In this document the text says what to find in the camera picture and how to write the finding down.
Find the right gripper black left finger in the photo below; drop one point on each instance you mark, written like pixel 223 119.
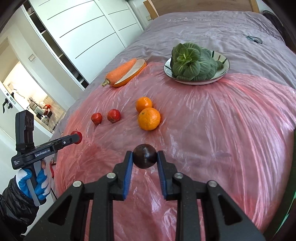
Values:
pixel 66 218

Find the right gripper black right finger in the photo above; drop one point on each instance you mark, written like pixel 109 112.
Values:
pixel 223 218

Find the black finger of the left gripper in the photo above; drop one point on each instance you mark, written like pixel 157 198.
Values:
pixel 54 146

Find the dark purple plum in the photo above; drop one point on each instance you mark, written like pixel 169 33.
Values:
pixel 144 156

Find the black jacket left forearm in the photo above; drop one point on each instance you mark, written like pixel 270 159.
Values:
pixel 17 212

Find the left hand blue glove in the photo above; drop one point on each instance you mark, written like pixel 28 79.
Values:
pixel 43 182

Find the orange tangerine middle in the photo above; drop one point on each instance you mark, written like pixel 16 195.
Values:
pixel 149 119

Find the orange tangerine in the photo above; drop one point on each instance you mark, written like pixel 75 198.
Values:
pixel 142 103
pixel 149 119

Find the pink plastic sheet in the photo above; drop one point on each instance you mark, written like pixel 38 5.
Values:
pixel 237 131

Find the orange tangerine far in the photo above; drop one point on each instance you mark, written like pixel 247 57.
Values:
pixel 142 103

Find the orange carrot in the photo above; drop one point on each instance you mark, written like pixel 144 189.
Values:
pixel 115 75

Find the white wardrobe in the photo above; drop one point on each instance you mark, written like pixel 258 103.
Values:
pixel 85 35

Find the orange rimmed white dish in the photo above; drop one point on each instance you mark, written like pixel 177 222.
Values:
pixel 134 71

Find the white enamel plate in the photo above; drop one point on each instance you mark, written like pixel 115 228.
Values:
pixel 222 63

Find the green bok choy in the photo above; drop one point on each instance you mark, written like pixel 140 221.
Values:
pixel 190 62

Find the grey purple bed sheet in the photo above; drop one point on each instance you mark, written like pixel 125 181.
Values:
pixel 222 31

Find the black glasses on bed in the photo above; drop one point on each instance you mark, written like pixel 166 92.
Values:
pixel 254 39

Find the wooden headboard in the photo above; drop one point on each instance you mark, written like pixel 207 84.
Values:
pixel 162 7

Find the black door handle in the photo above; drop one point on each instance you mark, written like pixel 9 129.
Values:
pixel 6 105

